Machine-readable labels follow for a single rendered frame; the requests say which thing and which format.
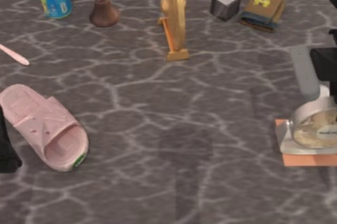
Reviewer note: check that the pink rubber slipper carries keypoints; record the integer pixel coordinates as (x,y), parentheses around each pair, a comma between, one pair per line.
(39,121)

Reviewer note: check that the gold disc trophy on stand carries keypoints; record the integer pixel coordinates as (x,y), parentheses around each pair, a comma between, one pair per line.
(174,13)

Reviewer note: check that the brown wallet with yellow print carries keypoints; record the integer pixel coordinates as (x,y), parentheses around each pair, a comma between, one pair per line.
(264,10)

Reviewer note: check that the pink toothbrush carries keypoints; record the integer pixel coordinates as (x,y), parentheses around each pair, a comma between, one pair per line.
(15,56)

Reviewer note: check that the gray flat remote bar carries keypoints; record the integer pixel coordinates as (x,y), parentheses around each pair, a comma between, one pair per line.
(305,71)

